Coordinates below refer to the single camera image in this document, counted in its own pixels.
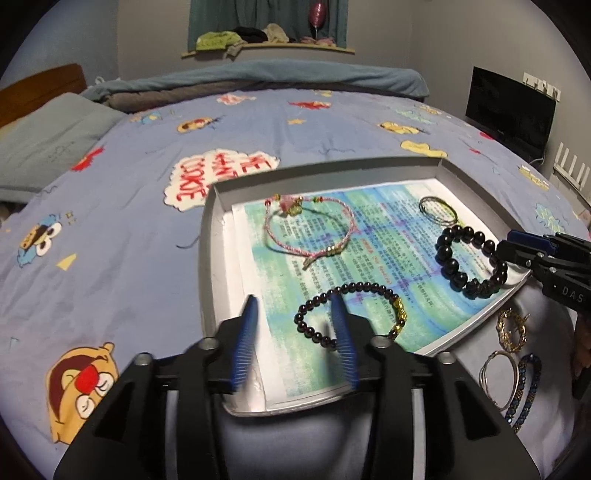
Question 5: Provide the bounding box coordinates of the dark small bead bracelet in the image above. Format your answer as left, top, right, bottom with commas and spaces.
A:
292, 281, 408, 351

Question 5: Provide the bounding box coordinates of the teal window curtain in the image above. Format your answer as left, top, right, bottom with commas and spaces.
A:
187, 0, 349, 50

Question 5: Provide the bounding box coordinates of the grey folded blanket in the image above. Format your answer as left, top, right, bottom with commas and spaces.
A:
101, 82, 254, 114

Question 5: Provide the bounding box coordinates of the white wifi router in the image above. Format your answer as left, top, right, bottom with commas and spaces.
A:
553, 142, 590, 195

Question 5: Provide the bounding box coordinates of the black cloth on sill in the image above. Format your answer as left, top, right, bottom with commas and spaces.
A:
233, 26, 269, 44

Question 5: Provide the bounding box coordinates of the blue cartoon bedsheet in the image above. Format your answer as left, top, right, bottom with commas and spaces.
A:
1, 89, 588, 476

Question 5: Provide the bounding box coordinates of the green cloth on sill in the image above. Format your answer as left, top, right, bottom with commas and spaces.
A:
195, 31, 245, 52

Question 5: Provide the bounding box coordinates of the white wall hook rack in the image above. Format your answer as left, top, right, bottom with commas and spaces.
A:
522, 72, 562, 103

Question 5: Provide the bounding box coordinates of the dark blue beaded chain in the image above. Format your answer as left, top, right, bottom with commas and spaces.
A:
503, 352, 543, 434

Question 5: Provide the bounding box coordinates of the person's hand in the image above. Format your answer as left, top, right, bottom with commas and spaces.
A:
571, 314, 591, 400

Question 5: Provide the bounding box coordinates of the teal folded blanket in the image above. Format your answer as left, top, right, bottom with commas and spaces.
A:
82, 59, 430, 103

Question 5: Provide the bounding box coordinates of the beige cloth on sill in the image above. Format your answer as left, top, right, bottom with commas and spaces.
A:
263, 23, 290, 44

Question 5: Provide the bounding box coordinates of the pink glitter wine glass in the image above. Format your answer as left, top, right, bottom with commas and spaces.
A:
308, 0, 327, 39

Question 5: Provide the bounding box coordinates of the large black bead bracelet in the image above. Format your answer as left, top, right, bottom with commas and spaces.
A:
434, 224, 509, 300

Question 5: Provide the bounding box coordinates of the pink woven cord bracelet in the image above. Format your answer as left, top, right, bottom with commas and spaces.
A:
263, 193, 357, 271

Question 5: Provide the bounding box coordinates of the wooden window sill shelf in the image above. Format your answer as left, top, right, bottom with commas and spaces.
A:
180, 41, 357, 60

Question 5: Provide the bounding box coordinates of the silver wire bangle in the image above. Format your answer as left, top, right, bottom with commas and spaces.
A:
478, 350, 520, 412

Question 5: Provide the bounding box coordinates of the thin silver bangle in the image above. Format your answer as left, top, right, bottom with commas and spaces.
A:
419, 196, 459, 227

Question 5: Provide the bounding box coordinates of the wooden headboard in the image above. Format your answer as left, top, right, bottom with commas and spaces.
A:
0, 63, 87, 127

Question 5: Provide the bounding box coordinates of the pink cloth on sill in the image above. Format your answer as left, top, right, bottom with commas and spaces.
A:
300, 36, 337, 48

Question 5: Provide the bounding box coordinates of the black flat monitor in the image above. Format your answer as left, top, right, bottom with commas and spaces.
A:
466, 67, 556, 162

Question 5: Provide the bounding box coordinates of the grey shallow box tray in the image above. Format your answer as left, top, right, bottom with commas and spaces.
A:
198, 157, 527, 416

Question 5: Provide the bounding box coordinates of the gold chain hair clip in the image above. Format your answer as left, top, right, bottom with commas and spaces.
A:
496, 308, 530, 354

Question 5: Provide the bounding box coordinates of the grey-blue pillow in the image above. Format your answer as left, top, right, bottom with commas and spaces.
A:
0, 93, 125, 204

